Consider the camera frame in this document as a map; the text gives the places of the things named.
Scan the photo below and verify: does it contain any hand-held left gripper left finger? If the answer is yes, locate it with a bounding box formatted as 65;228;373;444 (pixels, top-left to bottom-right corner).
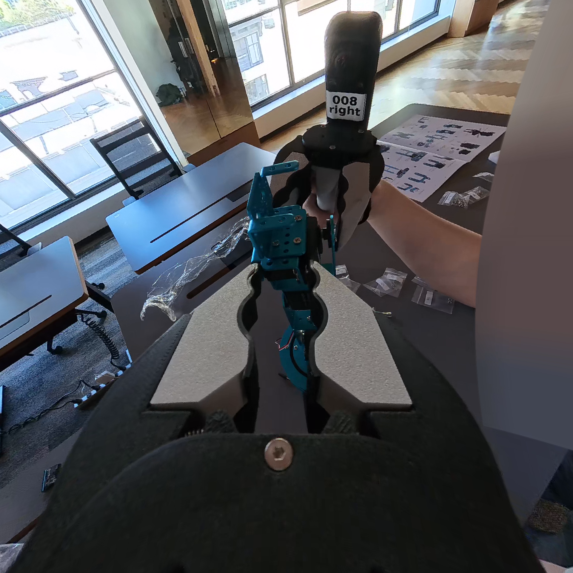
149;262;261;434

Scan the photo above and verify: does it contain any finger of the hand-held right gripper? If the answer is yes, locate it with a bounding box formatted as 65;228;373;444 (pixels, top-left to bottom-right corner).
335;159;382;250
278;167;319;209

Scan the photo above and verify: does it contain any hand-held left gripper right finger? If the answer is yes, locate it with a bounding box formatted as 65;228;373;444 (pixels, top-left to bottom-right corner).
304;261;414;434

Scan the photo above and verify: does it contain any blue toy robot arm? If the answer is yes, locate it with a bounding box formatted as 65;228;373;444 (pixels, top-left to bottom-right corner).
245;160;341;395

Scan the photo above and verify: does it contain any person's right forearm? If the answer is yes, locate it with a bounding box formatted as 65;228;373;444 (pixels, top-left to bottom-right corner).
381;181;483;309

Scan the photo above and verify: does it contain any grey desk with wood edge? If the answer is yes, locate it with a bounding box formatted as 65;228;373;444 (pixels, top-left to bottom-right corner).
0;236;89;373
106;142;279;275

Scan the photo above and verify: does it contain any person's right hand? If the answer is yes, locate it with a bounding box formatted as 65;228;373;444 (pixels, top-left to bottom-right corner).
303;180;397;233

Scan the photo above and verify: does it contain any crumpled clear plastic wrap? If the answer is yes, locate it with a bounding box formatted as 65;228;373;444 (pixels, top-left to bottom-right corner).
140;214;252;322

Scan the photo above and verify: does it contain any printed instruction booklet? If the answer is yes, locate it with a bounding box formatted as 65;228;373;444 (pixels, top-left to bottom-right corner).
375;114;508;203

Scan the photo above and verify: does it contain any white power strip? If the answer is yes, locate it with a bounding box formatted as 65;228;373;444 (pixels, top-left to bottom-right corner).
73;371;124;410

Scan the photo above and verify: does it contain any dark green cloth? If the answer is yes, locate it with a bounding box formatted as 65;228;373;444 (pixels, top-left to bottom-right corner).
156;83;185;107

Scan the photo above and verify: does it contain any wooden column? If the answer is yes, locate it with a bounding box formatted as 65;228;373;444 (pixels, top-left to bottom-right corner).
448;0;509;38

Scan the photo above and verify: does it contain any black slatted chair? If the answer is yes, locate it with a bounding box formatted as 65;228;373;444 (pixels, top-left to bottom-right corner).
90;117;184;201

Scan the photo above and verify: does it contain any large grid window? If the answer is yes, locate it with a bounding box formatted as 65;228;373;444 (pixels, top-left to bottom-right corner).
0;0;453;233

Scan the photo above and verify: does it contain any black coiled cable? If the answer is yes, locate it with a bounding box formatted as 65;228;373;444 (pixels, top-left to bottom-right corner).
76;310;129;373

